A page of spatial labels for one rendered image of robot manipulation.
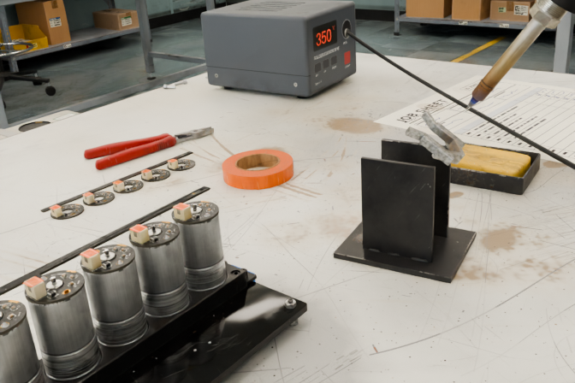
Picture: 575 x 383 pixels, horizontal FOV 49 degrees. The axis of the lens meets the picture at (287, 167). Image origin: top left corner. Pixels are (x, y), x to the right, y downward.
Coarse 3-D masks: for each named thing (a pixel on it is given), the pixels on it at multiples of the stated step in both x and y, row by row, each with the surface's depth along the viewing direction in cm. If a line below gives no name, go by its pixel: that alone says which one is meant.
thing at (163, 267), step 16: (176, 240) 31; (144, 256) 31; (160, 256) 31; (176, 256) 32; (144, 272) 31; (160, 272) 31; (176, 272) 32; (144, 288) 32; (160, 288) 31; (176, 288) 32; (144, 304) 32; (160, 304) 32; (176, 304) 32
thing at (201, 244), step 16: (192, 208) 34; (176, 224) 33; (192, 224) 33; (208, 224) 33; (192, 240) 33; (208, 240) 33; (192, 256) 33; (208, 256) 33; (192, 272) 34; (208, 272) 34; (224, 272) 35; (192, 288) 34; (208, 288) 34
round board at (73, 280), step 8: (56, 272) 29; (64, 272) 29; (72, 272) 29; (48, 280) 28; (64, 280) 28; (72, 280) 28; (80, 280) 28; (64, 288) 27; (72, 288) 27; (80, 288) 27; (48, 296) 27; (56, 296) 27; (64, 296) 27; (72, 296) 27
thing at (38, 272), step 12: (192, 192) 36; (168, 204) 35; (144, 216) 33; (156, 216) 34; (120, 228) 32; (96, 240) 31; (108, 240) 31; (72, 252) 30; (48, 264) 29; (60, 264) 29; (24, 276) 29; (36, 276) 28; (0, 288) 28; (12, 288) 28
